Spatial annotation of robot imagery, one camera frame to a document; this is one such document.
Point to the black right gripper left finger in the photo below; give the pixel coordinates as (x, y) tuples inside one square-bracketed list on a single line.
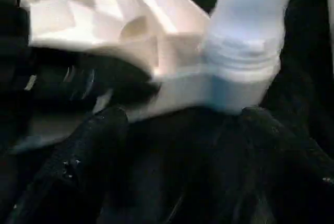
[(78, 171)]

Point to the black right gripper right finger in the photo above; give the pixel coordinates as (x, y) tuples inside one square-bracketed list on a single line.
[(281, 177)]

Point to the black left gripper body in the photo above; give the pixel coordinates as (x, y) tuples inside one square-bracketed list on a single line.
[(60, 83)]

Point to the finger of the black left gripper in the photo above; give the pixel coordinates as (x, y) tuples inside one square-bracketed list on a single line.
[(128, 83)]

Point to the white plastic table top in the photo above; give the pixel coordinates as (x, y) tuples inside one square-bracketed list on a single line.
[(104, 12)]

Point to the white plastic table leg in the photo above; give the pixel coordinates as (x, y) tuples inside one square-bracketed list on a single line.
[(248, 25), (330, 25)]

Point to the black plastic mat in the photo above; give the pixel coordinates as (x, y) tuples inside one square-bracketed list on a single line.
[(300, 91)]

